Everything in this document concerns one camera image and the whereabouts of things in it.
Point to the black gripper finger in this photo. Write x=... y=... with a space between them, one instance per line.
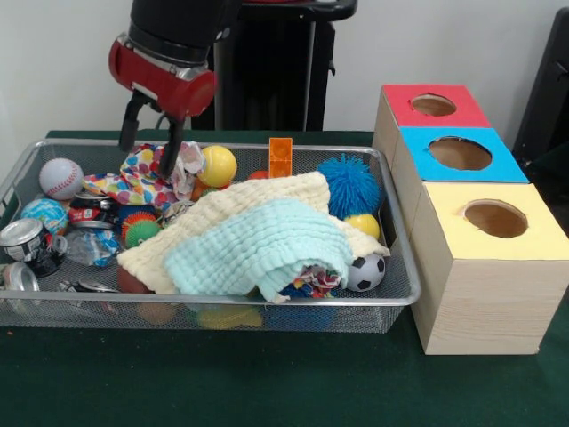
x=170 y=147
x=131 y=124

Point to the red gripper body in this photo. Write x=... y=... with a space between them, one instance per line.
x=178 y=95

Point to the polka dot cloth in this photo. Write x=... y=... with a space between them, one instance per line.
x=138 y=182

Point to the cream knitted cloth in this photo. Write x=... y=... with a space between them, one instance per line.
x=266 y=191

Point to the mint knitted cloth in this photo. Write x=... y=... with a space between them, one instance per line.
x=249 y=244

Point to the clear plastic bottle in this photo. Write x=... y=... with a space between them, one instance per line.
x=93 y=247

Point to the wooden box with three holes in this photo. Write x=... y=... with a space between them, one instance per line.
x=489 y=302

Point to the yellow tennis ball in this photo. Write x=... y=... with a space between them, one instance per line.
x=220 y=164

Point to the white baseball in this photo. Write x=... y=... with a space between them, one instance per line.
x=61 y=178

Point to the blue green globe ball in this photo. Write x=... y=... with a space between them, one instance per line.
x=44 y=213

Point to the crushed black silver can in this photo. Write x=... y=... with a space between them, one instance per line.
x=24 y=242

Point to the large blue koosh ball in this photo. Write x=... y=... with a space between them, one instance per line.
x=351 y=184

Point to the black and white soccer ball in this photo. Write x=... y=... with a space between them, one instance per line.
x=366 y=272

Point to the dark green tablecloth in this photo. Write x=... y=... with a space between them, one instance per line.
x=266 y=387

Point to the black upright panel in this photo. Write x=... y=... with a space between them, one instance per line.
x=547 y=89

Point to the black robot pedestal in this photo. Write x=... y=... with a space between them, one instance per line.
x=275 y=66

